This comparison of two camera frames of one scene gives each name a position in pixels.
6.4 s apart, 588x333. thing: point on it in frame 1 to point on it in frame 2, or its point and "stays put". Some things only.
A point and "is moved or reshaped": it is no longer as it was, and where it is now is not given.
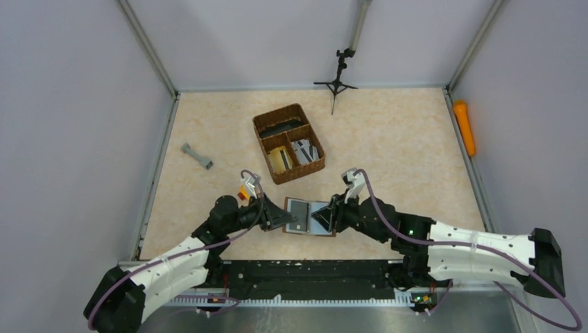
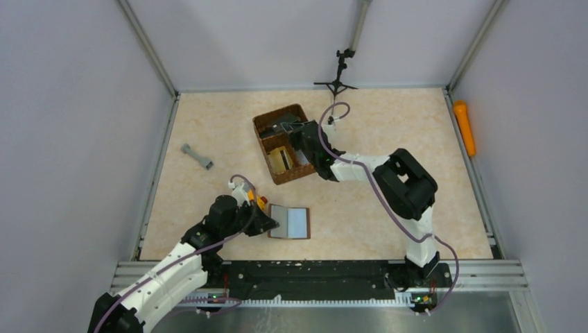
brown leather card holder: (305, 223) is moved or reshaped
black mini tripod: (337, 86) stays put
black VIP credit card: (300, 209) to (287, 126)
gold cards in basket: (281, 159) stays put
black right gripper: (335, 211) to (294, 134)
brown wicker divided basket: (289, 144) stays put
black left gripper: (271, 215) to (261, 222)
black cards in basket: (279, 127) stays put
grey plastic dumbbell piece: (206, 163) stays put
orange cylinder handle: (460, 111) stays put
